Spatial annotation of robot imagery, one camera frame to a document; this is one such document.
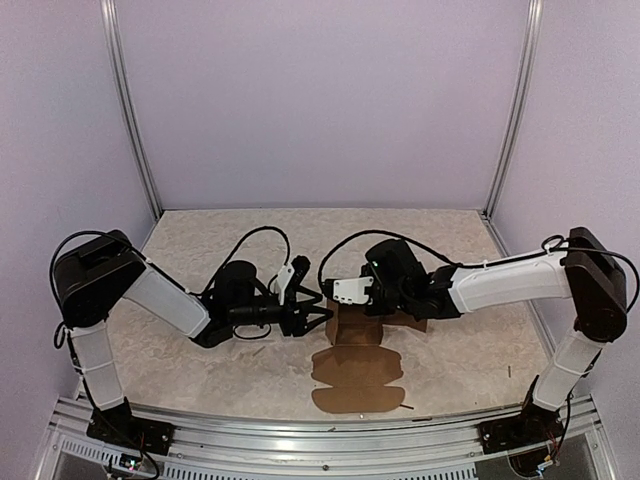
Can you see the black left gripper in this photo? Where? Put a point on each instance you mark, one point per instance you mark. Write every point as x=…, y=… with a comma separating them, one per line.
x=298, y=325

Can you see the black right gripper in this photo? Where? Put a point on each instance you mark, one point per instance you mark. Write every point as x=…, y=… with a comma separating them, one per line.
x=366, y=269

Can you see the brown cardboard box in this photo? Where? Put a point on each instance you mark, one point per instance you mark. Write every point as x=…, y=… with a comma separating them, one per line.
x=356, y=373

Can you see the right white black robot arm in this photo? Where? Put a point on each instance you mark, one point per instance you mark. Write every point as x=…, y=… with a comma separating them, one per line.
x=575, y=268

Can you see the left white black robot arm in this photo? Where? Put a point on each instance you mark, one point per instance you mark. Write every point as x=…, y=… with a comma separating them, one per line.
x=88, y=281

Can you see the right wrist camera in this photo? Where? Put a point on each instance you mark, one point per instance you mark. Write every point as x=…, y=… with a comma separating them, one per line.
x=353, y=291

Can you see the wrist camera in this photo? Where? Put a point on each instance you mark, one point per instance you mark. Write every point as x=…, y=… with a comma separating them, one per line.
x=289, y=278
x=353, y=291

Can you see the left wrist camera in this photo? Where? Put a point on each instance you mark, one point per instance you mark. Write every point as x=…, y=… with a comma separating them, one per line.
x=289, y=278

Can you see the front aluminium frame rail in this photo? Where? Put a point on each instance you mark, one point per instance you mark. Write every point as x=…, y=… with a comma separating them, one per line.
x=218, y=447

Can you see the right aluminium corner post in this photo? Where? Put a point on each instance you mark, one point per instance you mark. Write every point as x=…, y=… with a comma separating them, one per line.
x=517, y=107

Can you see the aluminium corner post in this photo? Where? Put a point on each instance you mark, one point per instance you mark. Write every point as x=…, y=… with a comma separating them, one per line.
x=517, y=107
x=118, y=64

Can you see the left aluminium corner post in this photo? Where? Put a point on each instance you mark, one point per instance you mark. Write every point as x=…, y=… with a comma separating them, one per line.
x=118, y=64

